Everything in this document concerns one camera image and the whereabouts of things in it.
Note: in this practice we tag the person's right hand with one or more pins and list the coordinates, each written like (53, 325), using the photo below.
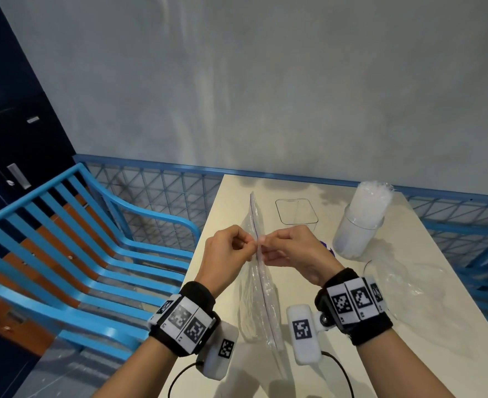
(302, 256)

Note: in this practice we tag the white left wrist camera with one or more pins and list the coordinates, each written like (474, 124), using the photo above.
(221, 352)

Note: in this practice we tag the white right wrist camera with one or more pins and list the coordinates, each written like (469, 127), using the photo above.
(304, 331)

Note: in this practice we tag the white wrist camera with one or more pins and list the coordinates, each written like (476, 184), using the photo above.
(221, 352)
(304, 331)

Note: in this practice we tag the black right wristband with markers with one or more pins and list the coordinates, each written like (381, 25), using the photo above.
(353, 304)

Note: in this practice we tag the crumpled clear plastic wrap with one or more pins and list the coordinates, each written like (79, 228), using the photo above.
(418, 294)

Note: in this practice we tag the person's right forearm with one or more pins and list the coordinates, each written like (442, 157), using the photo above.
(401, 368)

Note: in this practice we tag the person's left thumb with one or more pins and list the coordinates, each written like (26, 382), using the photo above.
(246, 252)

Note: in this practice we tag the clear plastic zip bag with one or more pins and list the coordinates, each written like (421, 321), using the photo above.
(264, 302)

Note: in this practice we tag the black wristband with markers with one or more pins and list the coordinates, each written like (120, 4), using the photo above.
(353, 304)
(184, 317)

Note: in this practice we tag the person's right thumb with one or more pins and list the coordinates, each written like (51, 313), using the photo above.
(273, 256)

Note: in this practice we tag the sleeve of clear plastic cups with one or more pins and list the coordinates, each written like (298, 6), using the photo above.
(362, 223)

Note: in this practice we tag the small purple object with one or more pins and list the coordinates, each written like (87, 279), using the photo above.
(326, 246)

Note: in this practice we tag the blue slatted metal bench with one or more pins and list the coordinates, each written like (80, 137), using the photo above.
(82, 252)

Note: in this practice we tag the person's left hand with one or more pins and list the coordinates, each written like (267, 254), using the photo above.
(219, 261)

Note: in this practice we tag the person's left forearm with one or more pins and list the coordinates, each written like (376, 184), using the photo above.
(140, 375)

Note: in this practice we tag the dark blue door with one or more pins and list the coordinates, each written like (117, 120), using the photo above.
(7, 120)

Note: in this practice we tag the black left wristband with markers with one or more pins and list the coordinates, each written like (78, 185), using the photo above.
(184, 317)

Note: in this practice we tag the clear square plastic container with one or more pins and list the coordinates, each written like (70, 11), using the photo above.
(297, 211)

